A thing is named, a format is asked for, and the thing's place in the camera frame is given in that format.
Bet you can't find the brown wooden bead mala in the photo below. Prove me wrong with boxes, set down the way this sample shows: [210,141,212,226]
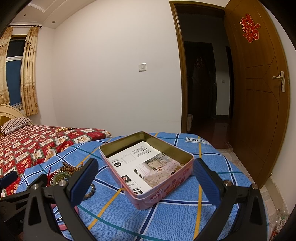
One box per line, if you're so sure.
[60,162,83,176]

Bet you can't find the pink metal tin box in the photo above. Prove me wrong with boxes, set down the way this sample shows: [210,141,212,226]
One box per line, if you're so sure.
[99,131,194,210]

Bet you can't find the pink jade bangle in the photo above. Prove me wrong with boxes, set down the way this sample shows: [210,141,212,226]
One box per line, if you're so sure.
[51,204,68,231]

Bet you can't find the red knot tassel charm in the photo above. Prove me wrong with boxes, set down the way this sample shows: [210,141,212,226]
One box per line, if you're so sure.
[46,168,54,187]

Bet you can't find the green jade bangle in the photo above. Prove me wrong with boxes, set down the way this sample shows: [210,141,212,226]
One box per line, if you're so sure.
[52,172,71,186]

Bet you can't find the red patterned bed quilt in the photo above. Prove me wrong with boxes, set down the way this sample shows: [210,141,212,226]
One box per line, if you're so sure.
[0,124,112,197]

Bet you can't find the striped pillow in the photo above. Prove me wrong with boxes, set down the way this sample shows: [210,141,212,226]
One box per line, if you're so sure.
[1,117,32,133]

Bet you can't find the cream wooden headboard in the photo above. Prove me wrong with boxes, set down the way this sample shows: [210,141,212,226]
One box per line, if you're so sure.
[0,104,25,126]

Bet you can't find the blue plaid blanket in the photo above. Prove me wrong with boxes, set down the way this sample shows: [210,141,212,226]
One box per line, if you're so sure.
[16,132,270,241]

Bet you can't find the beads on bed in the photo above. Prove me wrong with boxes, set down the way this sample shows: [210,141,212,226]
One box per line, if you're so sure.
[56,127,75,132]

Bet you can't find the beige curtain left panel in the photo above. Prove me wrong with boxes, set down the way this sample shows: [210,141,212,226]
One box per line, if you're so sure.
[0,27,13,104]

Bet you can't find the beige curtain panel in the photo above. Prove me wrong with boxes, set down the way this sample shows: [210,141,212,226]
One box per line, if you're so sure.
[21,27,39,116]
[0,27,13,104]

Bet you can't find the printed paper leaflet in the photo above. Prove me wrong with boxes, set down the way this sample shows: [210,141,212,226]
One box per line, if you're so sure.
[107,141,183,195]

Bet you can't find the beige curtain right panel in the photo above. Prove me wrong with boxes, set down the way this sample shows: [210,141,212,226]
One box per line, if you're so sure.
[21,27,39,116]

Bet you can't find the brown wooden door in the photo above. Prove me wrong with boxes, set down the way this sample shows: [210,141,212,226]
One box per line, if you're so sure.
[224,1,290,186]

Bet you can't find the black curtain rod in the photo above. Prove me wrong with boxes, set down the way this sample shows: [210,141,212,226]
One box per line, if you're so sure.
[9,24,42,28]

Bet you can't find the red double happiness sticker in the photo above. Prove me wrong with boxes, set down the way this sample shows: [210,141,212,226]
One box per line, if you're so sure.
[240,14,260,43]

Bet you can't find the window with white frame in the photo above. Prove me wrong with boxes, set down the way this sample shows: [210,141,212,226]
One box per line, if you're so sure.
[6,35,26,109]

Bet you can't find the brown door frame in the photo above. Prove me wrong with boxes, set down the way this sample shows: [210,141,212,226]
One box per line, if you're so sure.
[169,1,225,133]

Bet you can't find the silver door handle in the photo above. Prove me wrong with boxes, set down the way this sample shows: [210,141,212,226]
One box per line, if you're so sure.
[272,71,285,92]

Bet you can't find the white wall light switch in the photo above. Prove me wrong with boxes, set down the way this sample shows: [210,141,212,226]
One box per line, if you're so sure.
[138,63,147,72]

